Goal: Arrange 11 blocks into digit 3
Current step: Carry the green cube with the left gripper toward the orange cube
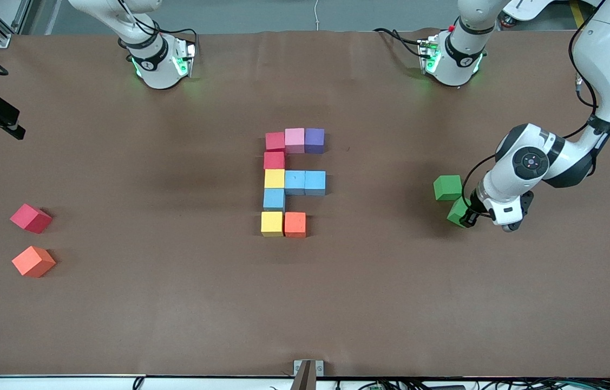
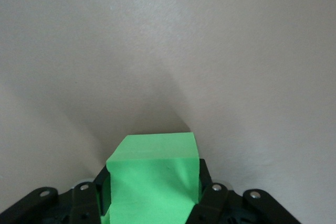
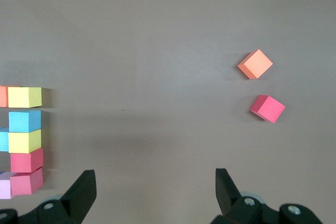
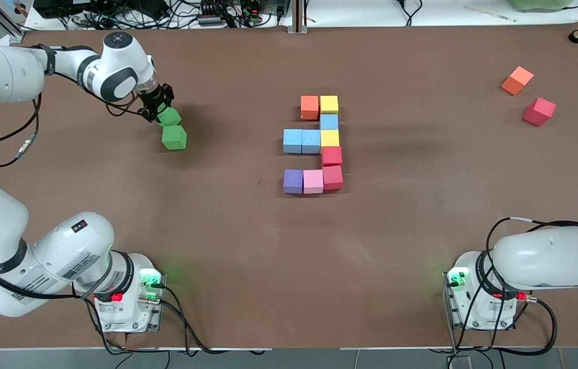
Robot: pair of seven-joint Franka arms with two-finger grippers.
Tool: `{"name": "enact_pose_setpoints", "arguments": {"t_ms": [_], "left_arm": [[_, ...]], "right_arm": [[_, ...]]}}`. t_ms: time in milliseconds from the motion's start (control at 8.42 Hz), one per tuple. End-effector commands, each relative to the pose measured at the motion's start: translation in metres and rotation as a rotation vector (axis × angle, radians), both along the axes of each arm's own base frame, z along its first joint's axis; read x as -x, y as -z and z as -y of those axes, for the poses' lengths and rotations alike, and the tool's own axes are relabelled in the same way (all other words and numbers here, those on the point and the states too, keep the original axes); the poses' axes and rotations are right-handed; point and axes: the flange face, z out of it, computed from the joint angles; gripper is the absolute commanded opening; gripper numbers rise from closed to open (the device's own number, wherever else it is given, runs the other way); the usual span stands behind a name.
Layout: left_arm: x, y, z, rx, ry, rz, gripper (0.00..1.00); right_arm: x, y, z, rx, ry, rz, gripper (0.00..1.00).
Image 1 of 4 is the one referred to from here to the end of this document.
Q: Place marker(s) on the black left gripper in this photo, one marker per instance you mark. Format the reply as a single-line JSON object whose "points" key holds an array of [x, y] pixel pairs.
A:
{"points": [[475, 209]]}

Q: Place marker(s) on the green foam cube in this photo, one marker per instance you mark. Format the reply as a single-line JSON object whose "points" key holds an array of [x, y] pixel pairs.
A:
{"points": [[448, 187], [455, 212]]}

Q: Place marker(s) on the blue foam cube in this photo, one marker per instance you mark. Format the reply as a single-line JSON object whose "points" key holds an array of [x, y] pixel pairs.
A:
{"points": [[295, 183], [315, 183], [274, 199]]}

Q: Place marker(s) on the purple foam cube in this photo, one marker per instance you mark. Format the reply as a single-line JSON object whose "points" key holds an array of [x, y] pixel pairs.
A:
{"points": [[314, 141]]}

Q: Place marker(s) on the orange foam cube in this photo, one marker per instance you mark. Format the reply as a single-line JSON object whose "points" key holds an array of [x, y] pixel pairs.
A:
{"points": [[33, 261], [295, 225]]}

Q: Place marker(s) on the light pink foam cube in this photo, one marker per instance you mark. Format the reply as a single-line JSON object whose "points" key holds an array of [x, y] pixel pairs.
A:
{"points": [[295, 140]]}

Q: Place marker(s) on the yellow foam cube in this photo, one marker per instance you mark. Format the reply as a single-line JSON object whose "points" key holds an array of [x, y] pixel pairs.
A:
{"points": [[275, 179], [272, 223]]}

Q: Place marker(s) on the red foam cube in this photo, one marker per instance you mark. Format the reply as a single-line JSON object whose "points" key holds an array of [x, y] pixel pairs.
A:
{"points": [[30, 218], [274, 161]]}

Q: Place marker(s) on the crimson foam cube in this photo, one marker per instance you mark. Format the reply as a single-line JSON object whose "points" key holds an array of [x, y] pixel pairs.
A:
{"points": [[275, 142]]}

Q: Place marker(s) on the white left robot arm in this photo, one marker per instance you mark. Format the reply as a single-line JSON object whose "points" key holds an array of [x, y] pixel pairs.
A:
{"points": [[521, 168]]}

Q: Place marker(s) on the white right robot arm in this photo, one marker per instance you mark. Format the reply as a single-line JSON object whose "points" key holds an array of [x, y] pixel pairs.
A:
{"points": [[158, 59]]}

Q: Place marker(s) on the brown table mat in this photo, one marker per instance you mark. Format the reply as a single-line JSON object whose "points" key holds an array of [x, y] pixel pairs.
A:
{"points": [[229, 298]]}

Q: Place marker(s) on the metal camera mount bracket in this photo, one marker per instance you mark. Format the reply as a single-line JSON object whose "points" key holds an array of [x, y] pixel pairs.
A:
{"points": [[307, 379]]}

